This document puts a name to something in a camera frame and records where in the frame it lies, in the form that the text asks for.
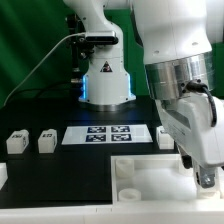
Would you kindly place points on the white sheet with markers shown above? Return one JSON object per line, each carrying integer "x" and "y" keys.
{"x": 115, "y": 134}

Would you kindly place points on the black camera stand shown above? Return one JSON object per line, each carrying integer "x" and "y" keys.
{"x": 75, "y": 26}

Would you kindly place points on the white left fence block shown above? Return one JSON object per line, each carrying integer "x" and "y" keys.
{"x": 3, "y": 174}

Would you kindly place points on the black camera on base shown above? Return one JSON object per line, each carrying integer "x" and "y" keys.
{"x": 102, "y": 38}

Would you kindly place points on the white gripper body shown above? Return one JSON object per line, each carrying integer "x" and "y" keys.
{"x": 188, "y": 121}

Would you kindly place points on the white front fence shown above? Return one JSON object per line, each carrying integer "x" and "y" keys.
{"x": 164, "y": 212}

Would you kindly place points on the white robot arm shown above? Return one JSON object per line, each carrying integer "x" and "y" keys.
{"x": 179, "y": 70}

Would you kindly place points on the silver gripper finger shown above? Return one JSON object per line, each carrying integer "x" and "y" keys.
{"x": 205, "y": 177}

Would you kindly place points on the white square tabletop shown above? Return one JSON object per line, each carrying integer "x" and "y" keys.
{"x": 150, "y": 178}

